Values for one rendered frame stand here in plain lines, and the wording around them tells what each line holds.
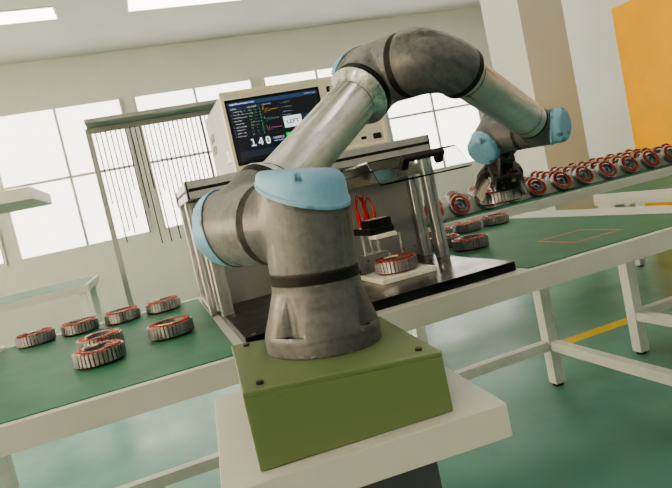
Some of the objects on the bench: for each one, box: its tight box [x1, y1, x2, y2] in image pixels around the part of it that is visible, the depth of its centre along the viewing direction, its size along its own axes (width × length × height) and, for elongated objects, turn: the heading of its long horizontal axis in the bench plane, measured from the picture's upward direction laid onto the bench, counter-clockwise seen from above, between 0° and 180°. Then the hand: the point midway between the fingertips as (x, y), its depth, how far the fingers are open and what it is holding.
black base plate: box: [218, 254, 516, 343], centre depth 146 cm, size 47×64×2 cm
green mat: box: [432, 213, 672, 269], centre depth 186 cm, size 94×61×1 cm, turn 88°
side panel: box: [179, 202, 219, 317], centre depth 171 cm, size 28×3×32 cm, turn 88°
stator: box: [147, 315, 194, 341], centre depth 144 cm, size 11×11×4 cm
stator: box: [452, 233, 489, 252], centre depth 180 cm, size 11×11×4 cm
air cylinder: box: [358, 250, 389, 275], centre depth 161 cm, size 5×8×6 cm
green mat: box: [0, 299, 233, 425], centre depth 147 cm, size 94×61×1 cm, turn 88°
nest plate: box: [361, 263, 437, 285], centre depth 148 cm, size 15×15×1 cm
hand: (499, 196), depth 162 cm, fingers closed on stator, 13 cm apart
